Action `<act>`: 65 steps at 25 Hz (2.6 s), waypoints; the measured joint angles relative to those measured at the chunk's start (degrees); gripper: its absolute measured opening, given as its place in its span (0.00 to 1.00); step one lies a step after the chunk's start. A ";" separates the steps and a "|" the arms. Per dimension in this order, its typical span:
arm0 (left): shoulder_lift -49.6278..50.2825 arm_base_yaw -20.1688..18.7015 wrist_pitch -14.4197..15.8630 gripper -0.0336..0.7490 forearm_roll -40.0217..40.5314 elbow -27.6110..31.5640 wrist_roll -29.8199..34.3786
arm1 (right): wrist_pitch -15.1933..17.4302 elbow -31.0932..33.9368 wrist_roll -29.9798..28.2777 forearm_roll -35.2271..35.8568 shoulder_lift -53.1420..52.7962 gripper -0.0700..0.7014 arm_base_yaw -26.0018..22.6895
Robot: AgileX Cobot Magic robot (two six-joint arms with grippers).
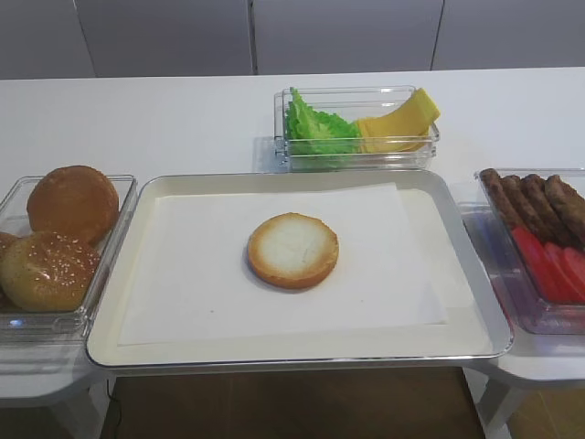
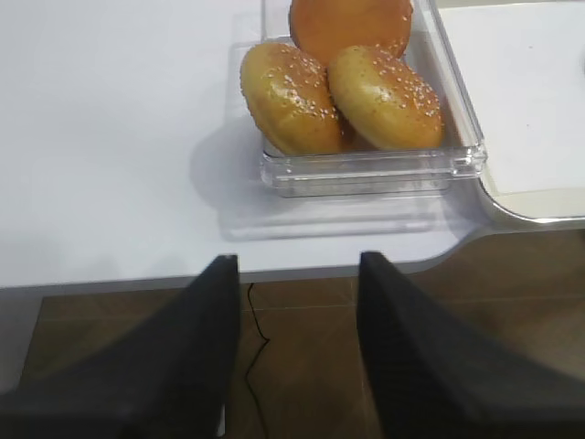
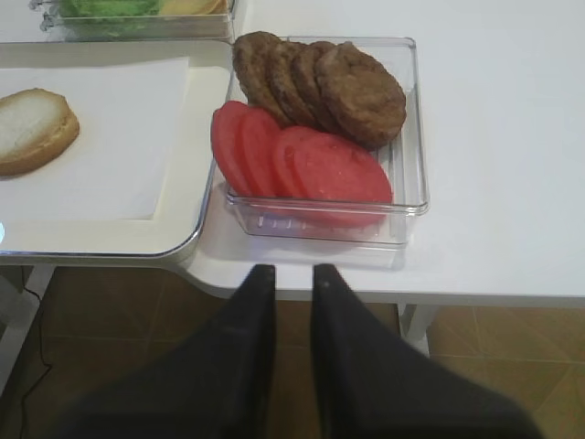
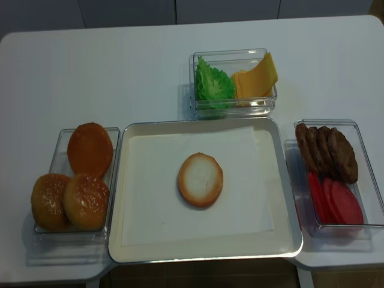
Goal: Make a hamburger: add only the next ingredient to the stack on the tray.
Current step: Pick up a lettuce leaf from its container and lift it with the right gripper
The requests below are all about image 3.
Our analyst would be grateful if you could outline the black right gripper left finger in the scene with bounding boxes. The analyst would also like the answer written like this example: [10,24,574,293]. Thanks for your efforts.
[58,264,276,438]

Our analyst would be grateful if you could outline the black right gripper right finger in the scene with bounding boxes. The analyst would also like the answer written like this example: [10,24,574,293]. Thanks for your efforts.
[311,264,542,438]

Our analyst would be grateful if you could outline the green lettuce pile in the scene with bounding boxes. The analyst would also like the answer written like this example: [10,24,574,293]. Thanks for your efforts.
[58,1,161,37]

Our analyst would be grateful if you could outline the clear box with lettuce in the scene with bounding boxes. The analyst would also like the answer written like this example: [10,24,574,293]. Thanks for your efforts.
[28,1,239,42]

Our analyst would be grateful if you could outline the clear box with patties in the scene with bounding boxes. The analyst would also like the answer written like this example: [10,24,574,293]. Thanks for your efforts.
[223,37,430,250]

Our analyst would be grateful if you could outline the white metal tray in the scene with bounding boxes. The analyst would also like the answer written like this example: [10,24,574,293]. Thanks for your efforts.
[1,41,230,265]

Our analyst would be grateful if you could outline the tomato slice front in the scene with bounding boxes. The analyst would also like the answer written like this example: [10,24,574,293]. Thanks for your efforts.
[292,134,393,204]

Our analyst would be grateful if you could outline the tomato slice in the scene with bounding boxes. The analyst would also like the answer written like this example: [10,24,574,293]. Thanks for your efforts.
[239,108,281,198]
[210,101,251,196]
[292,134,393,204]
[271,126,339,198]

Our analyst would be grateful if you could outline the tomato slice back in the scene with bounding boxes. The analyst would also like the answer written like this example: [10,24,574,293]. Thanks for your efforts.
[210,101,251,196]

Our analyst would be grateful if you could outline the brown patty front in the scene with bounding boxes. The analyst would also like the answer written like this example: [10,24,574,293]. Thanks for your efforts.
[314,41,407,150]

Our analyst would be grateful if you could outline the brown patty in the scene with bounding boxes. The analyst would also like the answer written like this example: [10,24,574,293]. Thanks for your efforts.
[291,41,341,134]
[314,41,407,150]
[267,40,320,129]
[232,31,293,127]

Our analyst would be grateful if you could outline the white paper sheet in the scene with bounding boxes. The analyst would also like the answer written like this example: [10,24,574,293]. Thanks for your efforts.
[1,58,188,222]

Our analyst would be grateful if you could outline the bottom bun half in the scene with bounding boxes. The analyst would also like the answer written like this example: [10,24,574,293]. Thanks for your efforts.
[1,88,80,177]

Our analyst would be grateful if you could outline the brown patty back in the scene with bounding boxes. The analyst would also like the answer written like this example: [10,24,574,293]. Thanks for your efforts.
[232,31,293,127]

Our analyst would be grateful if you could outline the yellow cheese slices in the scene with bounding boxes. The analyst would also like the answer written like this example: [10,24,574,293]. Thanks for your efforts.
[158,0,228,16]

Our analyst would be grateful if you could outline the black cable on floor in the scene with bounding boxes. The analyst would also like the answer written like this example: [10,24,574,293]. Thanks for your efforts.
[17,267,54,412]

